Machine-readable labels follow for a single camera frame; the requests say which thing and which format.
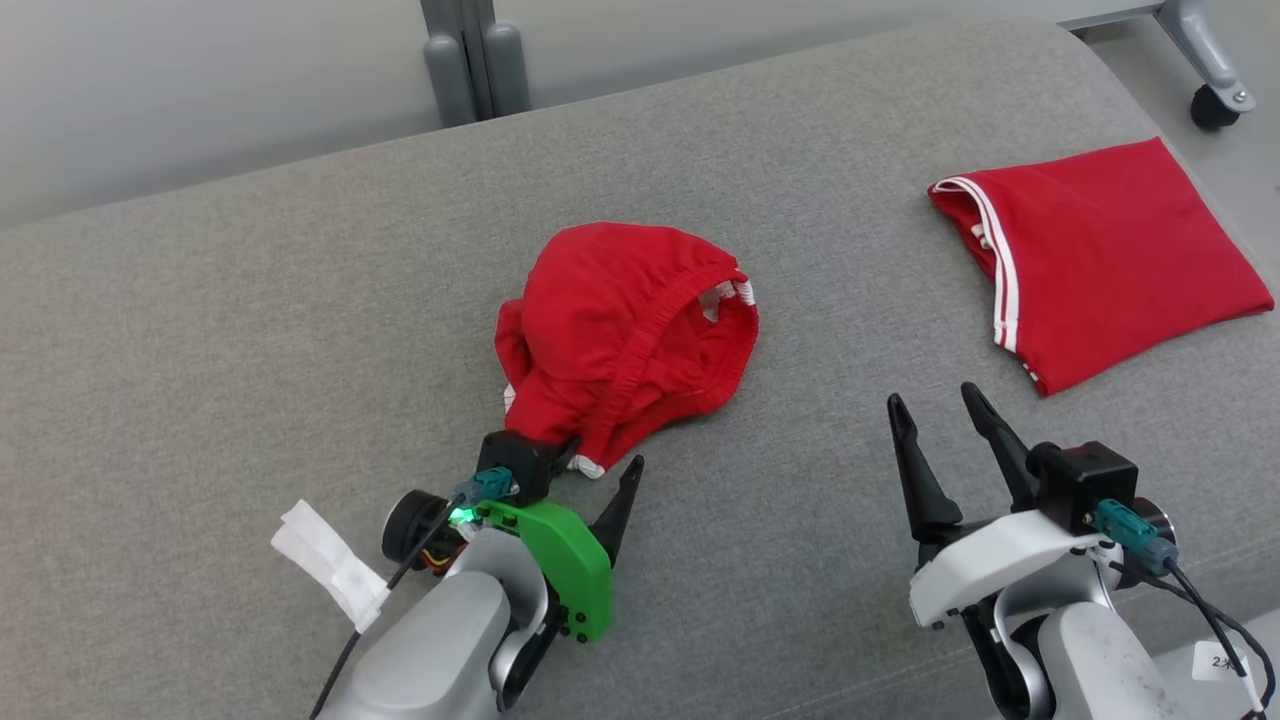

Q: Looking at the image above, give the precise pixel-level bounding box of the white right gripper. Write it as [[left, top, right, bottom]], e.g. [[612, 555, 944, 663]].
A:
[[887, 382, 1106, 631]]

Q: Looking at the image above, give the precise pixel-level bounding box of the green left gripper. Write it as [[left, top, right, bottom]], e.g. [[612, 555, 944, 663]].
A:
[[475, 455, 646, 643]]

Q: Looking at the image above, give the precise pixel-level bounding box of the red shorts elastic waist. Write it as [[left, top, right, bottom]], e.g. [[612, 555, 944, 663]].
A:
[[493, 222, 759, 479]]

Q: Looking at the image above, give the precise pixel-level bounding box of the red basketball jersey white trim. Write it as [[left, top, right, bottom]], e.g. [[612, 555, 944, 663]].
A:
[[927, 137, 1276, 398]]

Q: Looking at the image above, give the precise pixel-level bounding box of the white tape strip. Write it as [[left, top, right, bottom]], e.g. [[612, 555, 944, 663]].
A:
[[270, 500, 391, 633]]

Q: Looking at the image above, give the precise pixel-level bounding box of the grey leg with caster wheel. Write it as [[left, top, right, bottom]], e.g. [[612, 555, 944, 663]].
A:
[[1155, 0, 1256, 131]]

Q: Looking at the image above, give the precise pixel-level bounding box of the teal left camera connector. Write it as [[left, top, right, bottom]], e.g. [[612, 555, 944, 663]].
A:
[[452, 466, 521, 506]]

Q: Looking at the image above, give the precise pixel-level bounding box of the teal camera connector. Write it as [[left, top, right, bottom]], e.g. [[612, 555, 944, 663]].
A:
[[1093, 500, 1179, 576], [452, 466, 521, 506]]

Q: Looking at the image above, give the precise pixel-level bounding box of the teal right camera connector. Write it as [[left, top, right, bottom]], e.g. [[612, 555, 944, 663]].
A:
[[1093, 500, 1179, 576]]

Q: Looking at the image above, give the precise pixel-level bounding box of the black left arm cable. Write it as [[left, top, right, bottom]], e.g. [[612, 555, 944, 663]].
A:
[[310, 500, 461, 720]]

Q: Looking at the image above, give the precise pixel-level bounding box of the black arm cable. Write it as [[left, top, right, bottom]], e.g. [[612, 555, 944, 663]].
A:
[[310, 500, 461, 720], [1110, 560, 1276, 720]]

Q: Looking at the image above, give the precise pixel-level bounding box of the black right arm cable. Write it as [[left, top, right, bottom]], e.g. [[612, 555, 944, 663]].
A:
[[1110, 560, 1276, 720]]

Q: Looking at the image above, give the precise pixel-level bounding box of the white cable label tag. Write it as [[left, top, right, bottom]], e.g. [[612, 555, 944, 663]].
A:
[[1192, 640, 1251, 686]]

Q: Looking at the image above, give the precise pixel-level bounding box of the grey partition post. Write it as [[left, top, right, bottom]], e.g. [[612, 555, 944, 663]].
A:
[[420, 0, 533, 129]]

